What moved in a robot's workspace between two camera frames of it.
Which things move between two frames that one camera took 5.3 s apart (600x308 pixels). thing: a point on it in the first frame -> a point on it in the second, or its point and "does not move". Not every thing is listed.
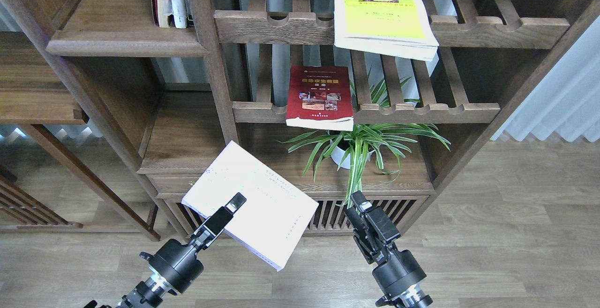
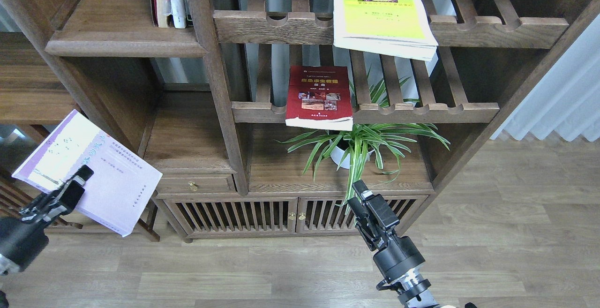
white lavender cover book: [271, 222] -> [122, 182]
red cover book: [320, 97] does not move
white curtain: [567, 101] does not move
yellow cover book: [382, 17] does not move
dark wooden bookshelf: [386, 83] does not move
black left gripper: [176, 265] -> [23, 236]
